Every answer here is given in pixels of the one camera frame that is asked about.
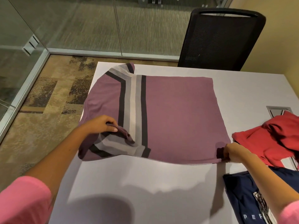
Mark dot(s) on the person's left hand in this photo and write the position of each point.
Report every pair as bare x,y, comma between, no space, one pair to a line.
98,125

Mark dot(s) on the person's left pink sleeve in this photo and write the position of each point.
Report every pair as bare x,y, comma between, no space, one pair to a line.
23,200

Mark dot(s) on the black mesh office chair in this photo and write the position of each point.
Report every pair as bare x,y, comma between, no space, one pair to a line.
219,41

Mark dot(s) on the mauve striped t-shirt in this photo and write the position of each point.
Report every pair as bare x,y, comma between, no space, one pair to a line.
182,114

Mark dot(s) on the person's left forearm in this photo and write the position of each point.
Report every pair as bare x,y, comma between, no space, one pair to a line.
56,160

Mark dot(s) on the person's right pink sleeve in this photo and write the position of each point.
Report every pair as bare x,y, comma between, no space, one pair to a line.
289,213

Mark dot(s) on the person's right hand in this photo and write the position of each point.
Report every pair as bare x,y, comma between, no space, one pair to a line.
236,152

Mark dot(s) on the red garment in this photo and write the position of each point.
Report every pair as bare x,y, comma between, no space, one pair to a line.
268,139

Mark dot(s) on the navy blue hoodie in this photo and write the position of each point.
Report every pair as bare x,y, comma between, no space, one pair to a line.
240,191

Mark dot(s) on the metal glass door bracket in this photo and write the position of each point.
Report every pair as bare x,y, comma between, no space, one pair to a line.
30,45

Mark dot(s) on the striped knit top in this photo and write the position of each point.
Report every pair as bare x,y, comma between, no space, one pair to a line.
264,207

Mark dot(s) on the person's right forearm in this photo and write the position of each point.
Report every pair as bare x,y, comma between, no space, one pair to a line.
271,184

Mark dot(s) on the person's pink sleeve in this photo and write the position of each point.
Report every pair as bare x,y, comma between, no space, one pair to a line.
289,213
23,200

